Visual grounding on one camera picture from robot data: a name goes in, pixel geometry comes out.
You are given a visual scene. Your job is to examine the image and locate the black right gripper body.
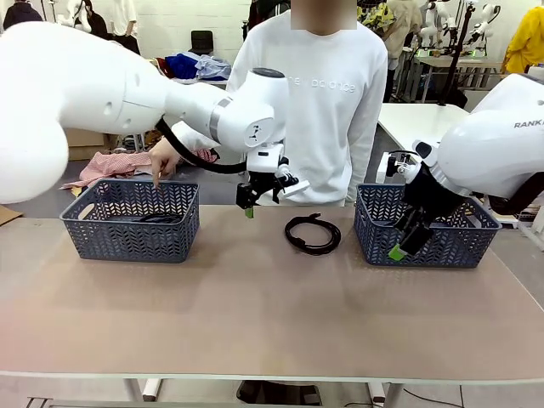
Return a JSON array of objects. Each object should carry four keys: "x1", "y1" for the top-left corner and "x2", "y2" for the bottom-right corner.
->
[{"x1": 401, "y1": 163, "x2": 467, "y2": 222}]

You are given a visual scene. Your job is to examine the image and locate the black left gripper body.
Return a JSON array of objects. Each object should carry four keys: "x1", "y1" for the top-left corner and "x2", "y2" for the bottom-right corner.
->
[{"x1": 248, "y1": 169, "x2": 281, "y2": 193}]

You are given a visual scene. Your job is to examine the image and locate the black cable with plug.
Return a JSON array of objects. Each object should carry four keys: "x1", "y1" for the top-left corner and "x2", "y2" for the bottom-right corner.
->
[{"x1": 134, "y1": 213, "x2": 182, "y2": 225}]

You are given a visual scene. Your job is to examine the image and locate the person's left forearm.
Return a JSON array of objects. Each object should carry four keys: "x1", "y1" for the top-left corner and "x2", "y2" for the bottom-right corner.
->
[{"x1": 346, "y1": 139, "x2": 379, "y2": 205}]

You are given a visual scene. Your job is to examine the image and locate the person's right forearm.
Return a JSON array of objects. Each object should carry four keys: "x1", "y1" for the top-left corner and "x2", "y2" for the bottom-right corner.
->
[{"x1": 172, "y1": 122, "x2": 222, "y2": 155}]

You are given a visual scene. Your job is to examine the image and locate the person's right hand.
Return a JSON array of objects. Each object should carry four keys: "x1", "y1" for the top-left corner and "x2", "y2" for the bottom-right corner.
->
[{"x1": 146, "y1": 139, "x2": 183, "y2": 190}]

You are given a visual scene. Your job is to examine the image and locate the blue-grey plastic basket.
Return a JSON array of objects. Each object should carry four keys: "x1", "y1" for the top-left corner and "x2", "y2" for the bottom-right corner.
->
[
  {"x1": 354, "y1": 182, "x2": 503, "y2": 269},
  {"x1": 59, "y1": 178, "x2": 201, "y2": 264}
]

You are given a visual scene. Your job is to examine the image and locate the white table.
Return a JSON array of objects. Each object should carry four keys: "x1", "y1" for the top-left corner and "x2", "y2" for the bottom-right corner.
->
[{"x1": 377, "y1": 104, "x2": 473, "y2": 171}]

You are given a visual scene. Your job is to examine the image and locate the person in white sweater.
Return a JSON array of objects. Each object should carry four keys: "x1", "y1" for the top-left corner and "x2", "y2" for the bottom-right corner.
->
[{"x1": 169, "y1": 0, "x2": 388, "y2": 208}]

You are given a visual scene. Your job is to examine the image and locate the blue clothes pile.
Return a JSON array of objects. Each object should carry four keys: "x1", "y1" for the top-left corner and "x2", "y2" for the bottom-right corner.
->
[{"x1": 165, "y1": 53, "x2": 233, "y2": 82}]

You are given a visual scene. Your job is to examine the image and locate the red checkered cloth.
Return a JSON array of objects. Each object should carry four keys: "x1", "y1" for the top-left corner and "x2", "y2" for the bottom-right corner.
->
[{"x1": 63, "y1": 151, "x2": 155, "y2": 191}]

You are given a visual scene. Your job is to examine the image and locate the black tripod pole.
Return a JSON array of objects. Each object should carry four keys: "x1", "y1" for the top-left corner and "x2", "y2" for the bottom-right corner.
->
[{"x1": 437, "y1": 0, "x2": 475, "y2": 107}]

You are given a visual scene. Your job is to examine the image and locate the black office chair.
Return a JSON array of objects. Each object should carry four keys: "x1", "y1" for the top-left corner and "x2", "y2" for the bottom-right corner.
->
[{"x1": 189, "y1": 29, "x2": 218, "y2": 55}]

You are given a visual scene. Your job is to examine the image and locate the person in beige jacket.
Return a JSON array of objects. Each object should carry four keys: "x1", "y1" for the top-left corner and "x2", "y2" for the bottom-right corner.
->
[{"x1": 382, "y1": 0, "x2": 424, "y2": 103}]

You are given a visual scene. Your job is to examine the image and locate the large cardboard box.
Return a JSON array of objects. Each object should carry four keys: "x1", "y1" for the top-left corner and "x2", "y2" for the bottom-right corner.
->
[{"x1": 65, "y1": 127, "x2": 112, "y2": 162}]

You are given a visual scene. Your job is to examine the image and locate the small white robot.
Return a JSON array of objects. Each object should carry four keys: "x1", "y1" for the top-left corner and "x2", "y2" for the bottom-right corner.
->
[
  {"x1": 465, "y1": 3, "x2": 502, "y2": 48},
  {"x1": 420, "y1": 0, "x2": 458, "y2": 46}
]

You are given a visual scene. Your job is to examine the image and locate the person in yellow shirt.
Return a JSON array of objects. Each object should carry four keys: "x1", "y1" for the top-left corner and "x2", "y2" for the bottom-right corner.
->
[{"x1": 503, "y1": 6, "x2": 544, "y2": 76}]

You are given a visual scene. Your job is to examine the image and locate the black floor plate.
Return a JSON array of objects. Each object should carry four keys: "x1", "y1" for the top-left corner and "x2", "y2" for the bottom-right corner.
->
[{"x1": 236, "y1": 380, "x2": 323, "y2": 407}]

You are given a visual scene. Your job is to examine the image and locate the person in white shirt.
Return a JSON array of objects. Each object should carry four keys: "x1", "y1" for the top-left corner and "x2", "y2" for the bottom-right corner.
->
[{"x1": 108, "y1": 0, "x2": 140, "y2": 55}]

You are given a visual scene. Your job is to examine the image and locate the flat cardboard piece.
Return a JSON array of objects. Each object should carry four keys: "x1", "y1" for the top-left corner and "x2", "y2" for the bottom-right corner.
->
[{"x1": 0, "y1": 203, "x2": 25, "y2": 226}]

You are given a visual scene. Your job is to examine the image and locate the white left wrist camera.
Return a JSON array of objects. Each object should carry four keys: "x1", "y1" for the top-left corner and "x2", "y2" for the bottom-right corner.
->
[{"x1": 275, "y1": 156, "x2": 311, "y2": 199}]

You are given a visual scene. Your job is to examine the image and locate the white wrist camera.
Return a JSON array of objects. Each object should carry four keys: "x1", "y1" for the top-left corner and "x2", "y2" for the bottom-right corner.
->
[
  {"x1": 275, "y1": 156, "x2": 311, "y2": 199},
  {"x1": 379, "y1": 150, "x2": 420, "y2": 184}
]

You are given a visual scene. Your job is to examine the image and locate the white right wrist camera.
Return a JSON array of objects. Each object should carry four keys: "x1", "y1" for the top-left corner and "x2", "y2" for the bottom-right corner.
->
[{"x1": 379, "y1": 150, "x2": 420, "y2": 184}]

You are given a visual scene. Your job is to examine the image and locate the black left arm hose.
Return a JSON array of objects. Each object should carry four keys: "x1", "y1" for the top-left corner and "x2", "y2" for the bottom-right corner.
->
[{"x1": 155, "y1": 117, "x2": 250, "y2": 174}]

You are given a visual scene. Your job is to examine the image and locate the black arm hose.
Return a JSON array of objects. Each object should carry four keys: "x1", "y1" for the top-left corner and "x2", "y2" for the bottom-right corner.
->
[
  {"x1": 155, "y1": 117, "x2": 250, "y2": 174},
  {"x1": 486, "y1": 173, "x2": 544, "y2": 216}
]

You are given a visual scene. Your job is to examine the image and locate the black coiled power cable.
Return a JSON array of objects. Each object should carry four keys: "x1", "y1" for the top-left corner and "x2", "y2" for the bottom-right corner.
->
[{"x1": 283, "y1": 212, "x2": 343, "y2": 256}]

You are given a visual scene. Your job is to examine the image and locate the black right arm hose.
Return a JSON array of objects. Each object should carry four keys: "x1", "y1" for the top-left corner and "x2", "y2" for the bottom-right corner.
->
[{"x1": 486, "y1": 173, "x2": 544, "y2": 216}]

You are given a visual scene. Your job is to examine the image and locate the white table frame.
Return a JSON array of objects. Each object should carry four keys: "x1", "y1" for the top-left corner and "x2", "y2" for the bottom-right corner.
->
[{"x1": 25, "y1": 371, "x2": 400, "y2": 408}]

